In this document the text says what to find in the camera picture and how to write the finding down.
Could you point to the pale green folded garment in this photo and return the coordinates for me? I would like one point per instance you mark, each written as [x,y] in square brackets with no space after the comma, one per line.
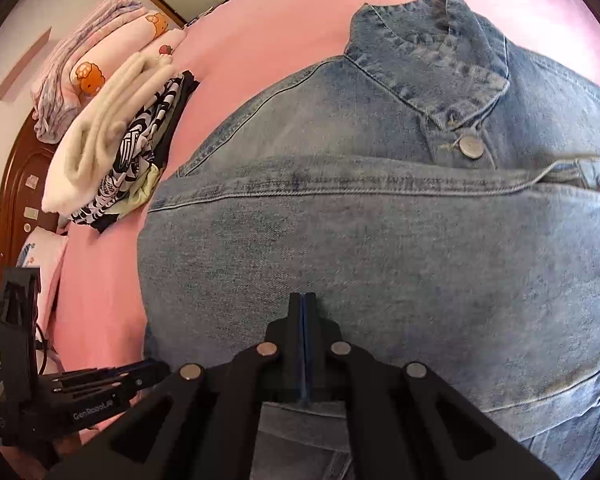
[145,186]

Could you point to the white and pink pillow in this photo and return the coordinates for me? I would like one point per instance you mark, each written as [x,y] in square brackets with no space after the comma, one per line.
[45,260]

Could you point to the blue denim jacket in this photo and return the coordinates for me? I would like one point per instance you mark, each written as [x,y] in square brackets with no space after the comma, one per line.
[380,235]

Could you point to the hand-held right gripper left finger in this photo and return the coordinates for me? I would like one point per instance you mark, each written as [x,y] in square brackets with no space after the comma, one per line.
[295,340]

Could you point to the dark wooden headboard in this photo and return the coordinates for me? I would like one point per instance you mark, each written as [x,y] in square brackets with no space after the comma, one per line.
[15,185]

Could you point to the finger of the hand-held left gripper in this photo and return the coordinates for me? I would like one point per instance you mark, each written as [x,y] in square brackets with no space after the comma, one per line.
[105,379]

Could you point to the pink cartoon print quilt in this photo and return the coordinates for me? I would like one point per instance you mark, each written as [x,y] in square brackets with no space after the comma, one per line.
[87,77]

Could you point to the pink bed sheet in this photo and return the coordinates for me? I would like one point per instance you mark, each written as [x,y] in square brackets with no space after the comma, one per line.
[260,50]

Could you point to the lilac striped blanket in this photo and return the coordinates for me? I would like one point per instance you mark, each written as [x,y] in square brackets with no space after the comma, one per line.
[55,75]

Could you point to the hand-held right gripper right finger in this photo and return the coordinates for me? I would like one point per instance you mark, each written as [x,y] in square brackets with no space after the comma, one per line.
[310,345]

